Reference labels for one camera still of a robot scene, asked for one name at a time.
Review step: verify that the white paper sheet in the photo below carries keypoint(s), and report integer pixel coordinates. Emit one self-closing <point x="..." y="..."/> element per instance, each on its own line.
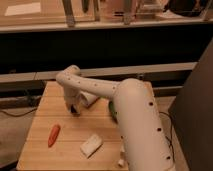
<point x="22" y="9"/>

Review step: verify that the dark panel at right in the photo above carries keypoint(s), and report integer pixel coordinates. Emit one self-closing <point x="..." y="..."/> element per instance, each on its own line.
<point x="192" y="114"/>

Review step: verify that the black eraser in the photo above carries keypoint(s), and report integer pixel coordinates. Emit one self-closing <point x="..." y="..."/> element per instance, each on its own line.
<point x="74" y="111"/>

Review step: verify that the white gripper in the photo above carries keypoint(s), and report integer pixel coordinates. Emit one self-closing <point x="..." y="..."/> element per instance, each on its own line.
<point x="72" y="98"/>

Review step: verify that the white plastic bottle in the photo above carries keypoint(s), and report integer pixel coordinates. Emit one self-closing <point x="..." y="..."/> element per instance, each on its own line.
<point x="122" y="159"/>

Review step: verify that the orange carrot toy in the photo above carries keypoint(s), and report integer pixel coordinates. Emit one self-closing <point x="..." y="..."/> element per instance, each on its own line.
<point x="53" y="135"/>

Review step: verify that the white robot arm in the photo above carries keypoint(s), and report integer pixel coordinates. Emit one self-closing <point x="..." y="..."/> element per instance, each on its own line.
<point x="145" y="144"/>

